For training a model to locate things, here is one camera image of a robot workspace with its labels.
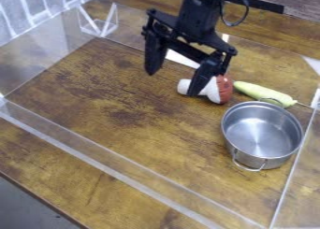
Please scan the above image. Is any black cable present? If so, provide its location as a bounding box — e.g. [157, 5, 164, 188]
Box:
[218, 0, 251, 28]

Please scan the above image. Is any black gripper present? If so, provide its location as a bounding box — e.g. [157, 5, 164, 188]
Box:
[141, 8, 237, 96]

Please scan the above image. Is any black bar in background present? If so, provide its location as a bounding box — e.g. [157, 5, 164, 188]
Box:
[228, 0, 284, 14]

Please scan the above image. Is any clear acrylic triangular bracket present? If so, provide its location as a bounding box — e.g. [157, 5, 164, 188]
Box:
[78, 3, 119, 38]

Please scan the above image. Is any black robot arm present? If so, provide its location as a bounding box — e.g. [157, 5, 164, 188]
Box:
[141, 0, 237, 96]

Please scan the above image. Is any plush brown white mushroom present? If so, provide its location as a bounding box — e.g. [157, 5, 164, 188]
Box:
[177, 73, 236, 106]

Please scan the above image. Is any spoon with green handle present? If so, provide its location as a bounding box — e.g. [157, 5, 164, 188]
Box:
[235, 81, 297, 108]

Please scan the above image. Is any silver metal pot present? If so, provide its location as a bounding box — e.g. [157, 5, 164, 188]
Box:
[221, 99, 304, 172]

